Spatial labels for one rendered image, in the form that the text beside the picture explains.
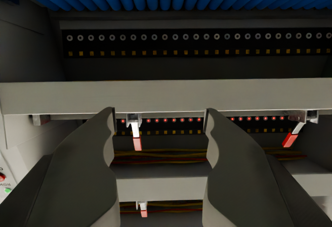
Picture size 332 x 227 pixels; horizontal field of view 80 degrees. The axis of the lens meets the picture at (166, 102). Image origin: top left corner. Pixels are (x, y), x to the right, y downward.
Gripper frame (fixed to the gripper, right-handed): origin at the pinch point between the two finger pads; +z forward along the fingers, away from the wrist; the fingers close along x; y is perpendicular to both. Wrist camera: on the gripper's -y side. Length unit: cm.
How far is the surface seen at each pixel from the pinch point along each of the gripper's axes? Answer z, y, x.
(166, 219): 22, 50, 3
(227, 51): 28.3, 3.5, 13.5
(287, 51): 28.1, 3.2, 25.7
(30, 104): 13.8, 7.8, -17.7
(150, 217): 23, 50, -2
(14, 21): 22.1, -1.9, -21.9
